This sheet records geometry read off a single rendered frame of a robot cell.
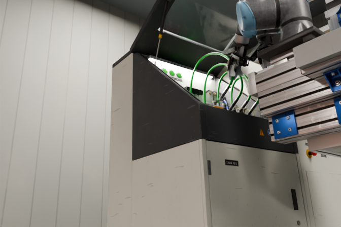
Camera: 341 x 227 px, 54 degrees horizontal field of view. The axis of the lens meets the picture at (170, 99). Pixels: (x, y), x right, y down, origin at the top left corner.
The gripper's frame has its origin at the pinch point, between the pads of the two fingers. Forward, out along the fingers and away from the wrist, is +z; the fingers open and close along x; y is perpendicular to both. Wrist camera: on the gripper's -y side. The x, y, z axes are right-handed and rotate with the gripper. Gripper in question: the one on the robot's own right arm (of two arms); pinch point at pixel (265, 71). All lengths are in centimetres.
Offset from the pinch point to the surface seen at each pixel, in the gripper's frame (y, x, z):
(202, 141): -3, -46, 43
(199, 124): -4, -47, 36
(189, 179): -12, -47, 58
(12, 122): -179, -87, -4
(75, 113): -181, -35, -21
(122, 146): -73, -47, 32
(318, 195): -3, 35, 64
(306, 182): -3, 26, 57
